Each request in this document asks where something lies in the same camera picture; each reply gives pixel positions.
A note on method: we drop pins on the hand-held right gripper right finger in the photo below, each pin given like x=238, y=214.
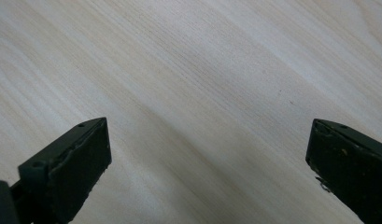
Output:
x=350, y=165

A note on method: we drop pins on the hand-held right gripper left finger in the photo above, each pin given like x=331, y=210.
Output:
x=76, y=168

